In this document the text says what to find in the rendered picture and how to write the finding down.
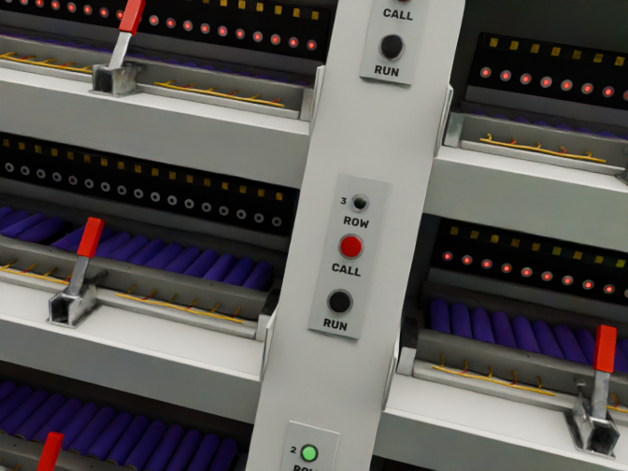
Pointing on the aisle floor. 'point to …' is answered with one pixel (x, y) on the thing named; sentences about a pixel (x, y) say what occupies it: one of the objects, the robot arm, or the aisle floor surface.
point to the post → (394, 103)
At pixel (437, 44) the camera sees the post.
